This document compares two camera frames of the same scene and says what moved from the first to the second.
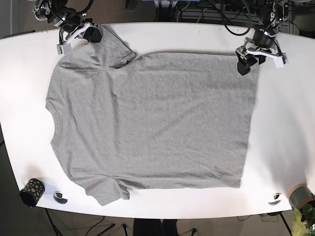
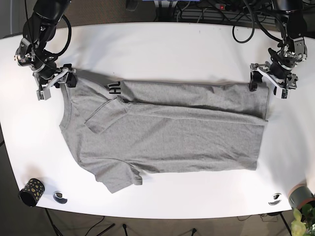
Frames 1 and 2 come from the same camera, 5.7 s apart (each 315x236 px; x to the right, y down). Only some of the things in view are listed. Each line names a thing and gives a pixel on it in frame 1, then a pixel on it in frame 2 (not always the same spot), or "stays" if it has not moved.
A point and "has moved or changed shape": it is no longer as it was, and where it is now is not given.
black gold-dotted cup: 31,193 stays
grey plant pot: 299,195 stays
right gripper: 249,47 → 281,86
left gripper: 65,47 → 64,74
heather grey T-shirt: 127,120 has moved or changed shape
